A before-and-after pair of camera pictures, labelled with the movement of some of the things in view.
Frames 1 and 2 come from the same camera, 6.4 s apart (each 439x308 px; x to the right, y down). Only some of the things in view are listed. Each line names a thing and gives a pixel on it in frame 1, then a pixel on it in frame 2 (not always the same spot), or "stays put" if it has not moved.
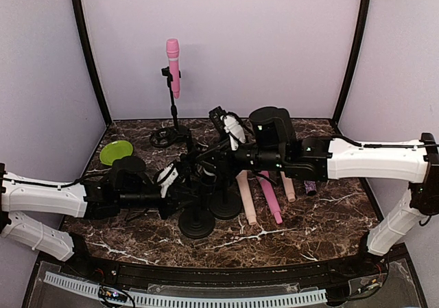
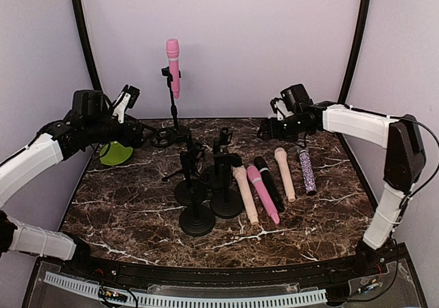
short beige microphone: x=289 y=187 stays put
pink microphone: x=268 y=191 to x=254 y=175
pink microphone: x=172 y=46 stays put
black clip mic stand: x=226 y=204 stays put
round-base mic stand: x=176 y=134 stays put
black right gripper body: x=225 y=159 to x=287 y=132
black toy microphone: x=208 y=183 to x=262 y=164
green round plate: x=114 y=150 stays put
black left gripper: x=171 y=205 to x=136 y=141
